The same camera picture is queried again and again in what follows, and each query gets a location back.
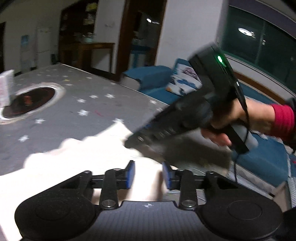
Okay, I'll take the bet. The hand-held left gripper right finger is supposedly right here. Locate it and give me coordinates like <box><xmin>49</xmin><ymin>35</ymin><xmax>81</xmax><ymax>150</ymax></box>
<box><xmin>162</xmin><ymin>161</ymin><xmax>238</xmax><ymax>210</ymax></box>

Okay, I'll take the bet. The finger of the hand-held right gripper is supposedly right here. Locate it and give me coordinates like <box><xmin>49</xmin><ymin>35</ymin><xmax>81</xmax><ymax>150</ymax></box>
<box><xmin>124</xmin><ymin>104</ymin><xmax>185</xmax><ymax>149</ymax></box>

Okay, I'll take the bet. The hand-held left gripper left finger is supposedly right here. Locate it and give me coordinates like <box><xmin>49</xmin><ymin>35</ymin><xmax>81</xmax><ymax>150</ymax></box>
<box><xmin>59</xmin><ymin>160</ymin><xmax>136</xmax><ymax>210</ymax></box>

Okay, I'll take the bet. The cream garment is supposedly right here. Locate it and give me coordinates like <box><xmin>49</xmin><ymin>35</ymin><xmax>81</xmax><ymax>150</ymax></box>
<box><xmin>0</xmin><ymin>122</ymin><xmax>167</xmax><ymax>241</ymax></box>

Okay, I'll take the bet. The person's right forearm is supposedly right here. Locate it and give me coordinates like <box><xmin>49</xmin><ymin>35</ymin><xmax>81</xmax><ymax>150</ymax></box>
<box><xmin>270</xmin><ymin>97</ymin><xmax>296</xmax><ymax>149</ymax></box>

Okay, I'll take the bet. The person's right hand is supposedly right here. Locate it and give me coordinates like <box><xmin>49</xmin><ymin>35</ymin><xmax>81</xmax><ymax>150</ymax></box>
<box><xmin>201</xmin><ymin>98</ymin><xmax>276</xmax><ymax>146</ymax></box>

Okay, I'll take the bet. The blue sofa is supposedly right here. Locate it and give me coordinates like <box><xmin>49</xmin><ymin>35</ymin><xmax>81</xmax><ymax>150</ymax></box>
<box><xmin>122</xmin><ymin>58</ymin><xmax>296</xmax><ymax>188</ymax></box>

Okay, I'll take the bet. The large window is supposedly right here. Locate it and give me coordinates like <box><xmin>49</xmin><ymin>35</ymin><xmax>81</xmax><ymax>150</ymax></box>
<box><xmin>221</xmin><ymin>5</ymin><xmax>296</xmax><ymax>81</ymax></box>

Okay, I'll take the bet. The small blue table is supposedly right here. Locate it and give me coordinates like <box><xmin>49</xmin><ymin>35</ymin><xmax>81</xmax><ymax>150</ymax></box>
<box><xmin>129</xmin><ymin>45</ymin><xmax>152</xmax><ymax>69</ymax></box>

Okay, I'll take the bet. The wooden side table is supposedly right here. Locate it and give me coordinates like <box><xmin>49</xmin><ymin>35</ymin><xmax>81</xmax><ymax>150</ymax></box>
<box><xmin>59</xmin><ymin>42</ymin><xmax>115</xmax><ymax>75</ymax></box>

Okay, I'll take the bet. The round black induction cooker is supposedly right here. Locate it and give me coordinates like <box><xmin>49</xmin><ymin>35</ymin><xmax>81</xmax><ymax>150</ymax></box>
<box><xmin>0</xmin><ymin>82</ymin><xmax>66</xmax><ymax>123</ymax></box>

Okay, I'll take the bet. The white refrigerator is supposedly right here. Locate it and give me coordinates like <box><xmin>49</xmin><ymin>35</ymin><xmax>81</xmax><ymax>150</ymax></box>
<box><xmin>36</xmin><ymin>27</ymin><xmax>52</xmax><ymax>67</ymax></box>

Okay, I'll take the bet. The clear tissue pack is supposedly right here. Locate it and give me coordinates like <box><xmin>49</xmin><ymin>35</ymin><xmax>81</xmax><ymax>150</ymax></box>
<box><xmin>0</xmin><ymin>69</ymin><xmax>14</xmax><ymax>107</ymax></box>

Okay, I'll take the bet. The water dispenser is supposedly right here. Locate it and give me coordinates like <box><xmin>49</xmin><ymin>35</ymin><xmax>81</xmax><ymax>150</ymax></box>
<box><xmin>20</xmin><ymin>35</ymin><xmax>30</xmax><ymax>71</ymax></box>

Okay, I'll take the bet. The dark door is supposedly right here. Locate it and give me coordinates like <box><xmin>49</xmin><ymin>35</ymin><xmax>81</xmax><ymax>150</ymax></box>
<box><xmin>0</xmin><ymin>22</ymin><xmax>6</xmax><ymax>73</ymax></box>

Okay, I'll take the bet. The black cable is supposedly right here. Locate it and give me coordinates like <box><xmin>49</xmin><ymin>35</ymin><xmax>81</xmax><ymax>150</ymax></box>
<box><xmin>231</xmin><ymin>79</ymin><xmax>251</xmax><ymax>186</ymax></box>

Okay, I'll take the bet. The wooden door frame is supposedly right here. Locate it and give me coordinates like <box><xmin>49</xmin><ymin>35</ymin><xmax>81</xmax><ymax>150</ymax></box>
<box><xmin>116</xmin><ymin>0</ymin><xmax>167</xmax><ymax>81</ymax></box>

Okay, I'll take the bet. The wooden wall cabinet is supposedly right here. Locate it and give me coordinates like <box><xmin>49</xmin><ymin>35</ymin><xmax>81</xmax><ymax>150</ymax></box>
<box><xmin>59</xmin><ymin>0</ymin><xmax>99</xmax><ymax>65</ymax></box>

